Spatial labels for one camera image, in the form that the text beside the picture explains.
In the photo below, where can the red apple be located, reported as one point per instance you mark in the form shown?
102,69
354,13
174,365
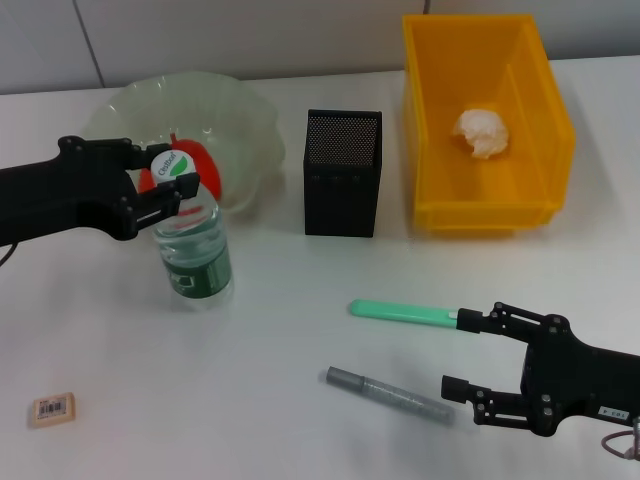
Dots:
207,165

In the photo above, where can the black mesh pen holder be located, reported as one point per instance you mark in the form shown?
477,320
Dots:
340,200

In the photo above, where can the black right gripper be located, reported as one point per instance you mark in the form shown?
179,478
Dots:
585,380

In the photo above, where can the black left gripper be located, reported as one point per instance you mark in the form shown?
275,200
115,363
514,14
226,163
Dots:
65,195

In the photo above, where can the grey marker pen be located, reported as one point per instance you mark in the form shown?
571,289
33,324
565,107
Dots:
380,392

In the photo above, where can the translucent wavy fruit plate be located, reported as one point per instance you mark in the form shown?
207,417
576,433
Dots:
240,115

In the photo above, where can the yellow plastic storage bin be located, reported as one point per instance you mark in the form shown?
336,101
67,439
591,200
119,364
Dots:
450,190

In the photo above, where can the green pen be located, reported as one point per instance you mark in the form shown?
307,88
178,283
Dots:
400,311

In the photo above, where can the white paper ball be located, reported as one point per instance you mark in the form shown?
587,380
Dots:
482,134

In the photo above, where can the clear green-label water bottle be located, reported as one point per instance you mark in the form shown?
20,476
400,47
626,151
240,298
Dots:
195,260

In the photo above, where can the beige eraser with barcode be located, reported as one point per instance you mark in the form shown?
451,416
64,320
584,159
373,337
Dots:
52,411

